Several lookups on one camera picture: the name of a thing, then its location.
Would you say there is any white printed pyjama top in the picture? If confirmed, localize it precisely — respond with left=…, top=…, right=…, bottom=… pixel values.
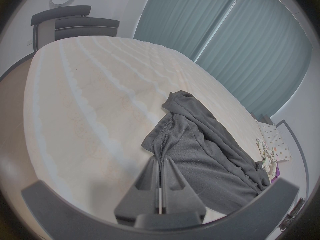
left=255, top=137, right=278, bottom=182

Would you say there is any purple satin garment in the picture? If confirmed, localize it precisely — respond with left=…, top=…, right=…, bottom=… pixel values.
left=269, top=163, right=281, bottom=185

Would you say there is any grey bedside table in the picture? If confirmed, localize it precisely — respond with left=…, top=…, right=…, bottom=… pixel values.
left=251, top=112, right=273, bottom=125

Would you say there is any black T-shirt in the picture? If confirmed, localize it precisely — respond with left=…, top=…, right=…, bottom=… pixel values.
left=141, top=90, right=272, bottom=215

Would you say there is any bed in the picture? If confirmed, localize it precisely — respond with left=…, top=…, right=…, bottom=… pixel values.
left=22, top=36, right=316, bottom=224

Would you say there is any blue-green curtain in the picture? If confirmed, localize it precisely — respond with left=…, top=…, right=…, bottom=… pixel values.
left=133, top=0, right=248, bottom=62
left=194, top=0, right=315, bottom=120

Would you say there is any white printed pillow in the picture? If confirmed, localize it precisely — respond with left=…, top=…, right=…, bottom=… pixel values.
left=257, top=122, right=293, bottom=163

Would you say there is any dark dressing table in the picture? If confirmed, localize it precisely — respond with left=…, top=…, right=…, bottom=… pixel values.
left=30, top=5, right=92, bottom=52

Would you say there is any dark chest of drawers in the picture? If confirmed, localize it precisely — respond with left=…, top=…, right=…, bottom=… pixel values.
left=53, top=17, right=120, bottom=42

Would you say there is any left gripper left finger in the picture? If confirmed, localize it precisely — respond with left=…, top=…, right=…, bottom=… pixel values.
left=113, top=156, right=161, bottom=221

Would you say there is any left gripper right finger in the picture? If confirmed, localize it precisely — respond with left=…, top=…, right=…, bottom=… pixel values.
left=160, top=157, right=207, bottom=220

